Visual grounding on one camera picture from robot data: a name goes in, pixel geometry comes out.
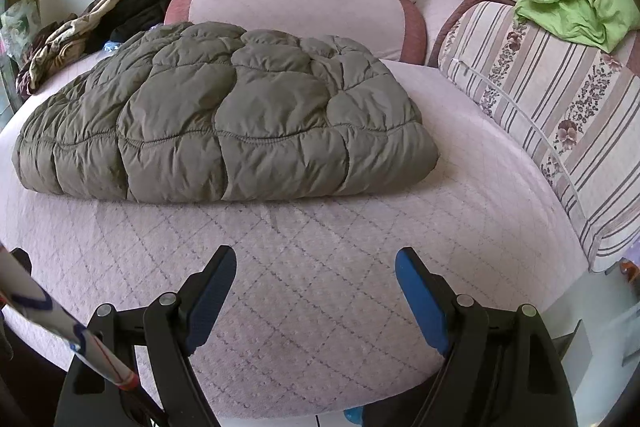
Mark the clear plastic bag blue contents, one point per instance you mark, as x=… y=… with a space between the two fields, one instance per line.
x=107 y=46

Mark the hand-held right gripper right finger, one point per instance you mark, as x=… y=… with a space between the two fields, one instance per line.
x=422 y=302

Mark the pink cushion with red edge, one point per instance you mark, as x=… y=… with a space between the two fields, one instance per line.
x=460 y=2

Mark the small blue object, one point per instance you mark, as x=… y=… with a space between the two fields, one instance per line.
x=352 y=416

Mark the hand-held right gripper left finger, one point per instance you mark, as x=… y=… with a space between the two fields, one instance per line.
x=210 y=302

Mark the pink bolster cushion red ends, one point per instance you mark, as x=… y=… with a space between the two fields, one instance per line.
x=300 y=7

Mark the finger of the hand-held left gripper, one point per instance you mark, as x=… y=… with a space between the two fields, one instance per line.
x=21 y=261

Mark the bed with pink quilted cover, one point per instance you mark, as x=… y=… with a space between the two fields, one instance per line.
x=310 y=257

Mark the black clothing pile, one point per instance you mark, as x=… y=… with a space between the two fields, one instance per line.
x=137 y=17

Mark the long striped floral pillow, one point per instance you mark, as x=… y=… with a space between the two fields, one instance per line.
x=550 y=82

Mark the beige and maroon blanket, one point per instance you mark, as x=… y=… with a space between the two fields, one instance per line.
x=55 y=42

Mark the olive quilted hooded jacket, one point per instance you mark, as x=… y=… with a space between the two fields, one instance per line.
x=225 y=117

